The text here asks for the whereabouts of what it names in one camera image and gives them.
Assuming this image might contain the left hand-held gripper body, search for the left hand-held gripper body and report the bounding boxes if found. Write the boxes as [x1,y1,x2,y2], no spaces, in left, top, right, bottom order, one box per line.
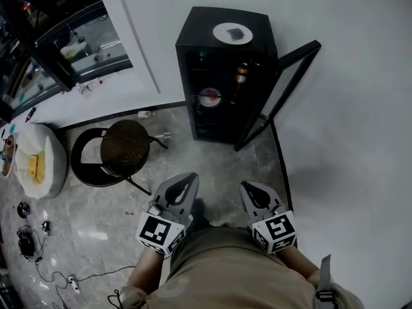
[135,200,193,256]

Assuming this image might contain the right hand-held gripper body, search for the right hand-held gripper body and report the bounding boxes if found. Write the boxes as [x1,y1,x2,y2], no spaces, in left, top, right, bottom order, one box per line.
[252,205,297,255]

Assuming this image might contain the black mini fridge cabinet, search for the black mini fridge cabinet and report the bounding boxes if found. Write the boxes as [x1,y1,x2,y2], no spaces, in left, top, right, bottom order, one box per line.
[175,6,322,153]

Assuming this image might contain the person's right forearm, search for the person's right forearm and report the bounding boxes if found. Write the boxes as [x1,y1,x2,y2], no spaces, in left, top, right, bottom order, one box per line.
[279,246,321,281]

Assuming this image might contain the person's left forearm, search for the person's left forearm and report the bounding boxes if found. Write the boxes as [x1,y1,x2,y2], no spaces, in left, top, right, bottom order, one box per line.
[128,249,170,294]

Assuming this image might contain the black shoe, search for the black shoe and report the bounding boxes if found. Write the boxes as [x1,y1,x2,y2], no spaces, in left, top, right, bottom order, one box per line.
[189,198,213,228]

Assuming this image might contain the black wicker chair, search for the black wicker chair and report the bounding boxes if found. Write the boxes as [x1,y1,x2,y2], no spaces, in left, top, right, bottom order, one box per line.
[70,119,169,196]

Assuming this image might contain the beige shirt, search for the beige shirt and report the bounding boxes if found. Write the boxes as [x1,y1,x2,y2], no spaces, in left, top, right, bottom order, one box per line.
[118,225,364,309]

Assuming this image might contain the white plate with red food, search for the white plate with red food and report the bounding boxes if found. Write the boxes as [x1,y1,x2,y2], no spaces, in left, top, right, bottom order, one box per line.
[198,87,222,106]

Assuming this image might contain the white beanbag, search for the white beanbag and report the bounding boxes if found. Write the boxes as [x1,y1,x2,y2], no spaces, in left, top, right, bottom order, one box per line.
[14,123,68,200]

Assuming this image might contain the yellow box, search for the yellow box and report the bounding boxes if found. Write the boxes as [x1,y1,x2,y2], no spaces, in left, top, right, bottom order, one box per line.
[28,151,46,183]

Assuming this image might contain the black box device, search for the black box device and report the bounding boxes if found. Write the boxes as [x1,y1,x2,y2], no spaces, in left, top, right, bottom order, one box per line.
[17,227,35,258]

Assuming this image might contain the round wooden tray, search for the round wooden tray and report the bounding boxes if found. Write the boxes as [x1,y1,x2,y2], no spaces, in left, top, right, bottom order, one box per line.
[0,133,19,178]

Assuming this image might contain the black framed window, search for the black framed window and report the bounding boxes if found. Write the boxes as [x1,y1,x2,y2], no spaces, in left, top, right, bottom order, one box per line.
[0,0,135,122]

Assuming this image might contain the grey shoulder strap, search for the grey shoulder strap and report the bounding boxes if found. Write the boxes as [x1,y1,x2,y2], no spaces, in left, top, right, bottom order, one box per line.
[315,254,333,309]

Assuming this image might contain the black power strip cable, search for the black power strip cable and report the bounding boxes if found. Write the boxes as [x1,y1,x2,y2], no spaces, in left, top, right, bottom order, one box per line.
[72,265,136,283]

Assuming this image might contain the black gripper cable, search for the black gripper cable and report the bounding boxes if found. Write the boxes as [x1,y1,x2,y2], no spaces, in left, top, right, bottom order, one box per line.
[108,288,125,309]

